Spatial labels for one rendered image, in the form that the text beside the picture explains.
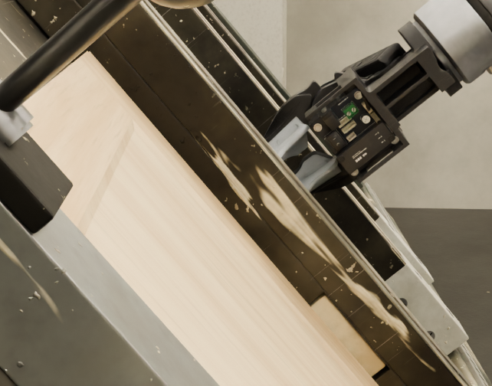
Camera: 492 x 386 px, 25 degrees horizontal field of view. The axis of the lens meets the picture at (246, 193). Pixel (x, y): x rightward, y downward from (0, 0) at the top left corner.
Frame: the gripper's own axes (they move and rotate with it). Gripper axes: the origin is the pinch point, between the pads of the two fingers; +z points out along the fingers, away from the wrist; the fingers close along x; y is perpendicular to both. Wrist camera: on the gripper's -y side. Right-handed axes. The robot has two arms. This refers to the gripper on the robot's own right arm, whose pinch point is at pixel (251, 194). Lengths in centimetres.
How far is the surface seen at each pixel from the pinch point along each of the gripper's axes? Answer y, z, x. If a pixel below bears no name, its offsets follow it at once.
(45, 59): 60, -8, -19
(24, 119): 58, -6, -18
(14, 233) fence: 60, -4, -15
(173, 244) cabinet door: 33.4, -0.4, -6.7
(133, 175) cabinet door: 28.8, -0.2, -10.8
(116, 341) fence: 60, -4, -10
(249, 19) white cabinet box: -349, 16, 8
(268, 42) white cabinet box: -349, 16, 20
